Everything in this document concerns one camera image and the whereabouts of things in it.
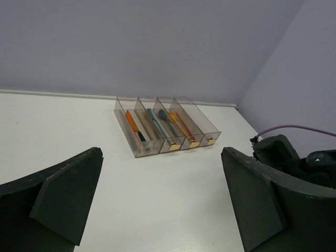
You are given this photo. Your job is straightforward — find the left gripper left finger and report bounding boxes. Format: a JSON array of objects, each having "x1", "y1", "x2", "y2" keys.
[{"x1": 1, "y1": 147, "x2": 103, "y2": 251}]

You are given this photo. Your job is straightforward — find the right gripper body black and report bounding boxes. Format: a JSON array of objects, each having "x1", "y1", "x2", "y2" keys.
[{"x1": 250, "y1": 134, "x2": 335, "y2": 188}]

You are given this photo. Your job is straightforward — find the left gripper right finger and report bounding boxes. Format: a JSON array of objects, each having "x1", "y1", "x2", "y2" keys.
[{"x1": 221, "y1": 147, "x2": 335, "y2": 251}]

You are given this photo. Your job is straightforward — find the orange chopstick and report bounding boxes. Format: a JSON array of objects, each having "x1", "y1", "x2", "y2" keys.
[{"x1": 176, "y1": 112, "x2": 192, "y2": 135}]

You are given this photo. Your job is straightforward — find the yellow spoon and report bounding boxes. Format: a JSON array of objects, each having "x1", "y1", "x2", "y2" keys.
[{"x1": 169, "y1": 112, "x2": 189, "y2": 136}]

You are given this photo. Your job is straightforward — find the blue spoon dark handle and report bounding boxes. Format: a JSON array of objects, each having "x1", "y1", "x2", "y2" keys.
[{"x1": 158, "y1": 109, "x2": 177, "y2": 137}]

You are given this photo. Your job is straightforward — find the yellow knife green handle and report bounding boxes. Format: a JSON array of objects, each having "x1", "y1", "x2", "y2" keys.
[{"x1": 131, "y1": 118, "x2": 146, "y2": 142}]

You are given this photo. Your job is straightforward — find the orange knife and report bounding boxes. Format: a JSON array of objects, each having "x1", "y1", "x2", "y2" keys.
[{"x1": 126, "y1": 110, "x2": 140, "y2": 142}]

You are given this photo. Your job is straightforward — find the teal fork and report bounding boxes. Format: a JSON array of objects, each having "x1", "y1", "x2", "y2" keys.
[{"x1": 146, "y1": 108, "x2": 167, "y2": 139}]

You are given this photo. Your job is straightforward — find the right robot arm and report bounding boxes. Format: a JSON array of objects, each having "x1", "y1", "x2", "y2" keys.
[{"x1": 250, "y1": 134, "x2": 335, "y2": 188}]

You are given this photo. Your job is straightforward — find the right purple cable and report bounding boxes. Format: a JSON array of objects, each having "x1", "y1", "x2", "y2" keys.
[{"x1": 256, "y1": 124, "x2": 336, "y2": 140}]

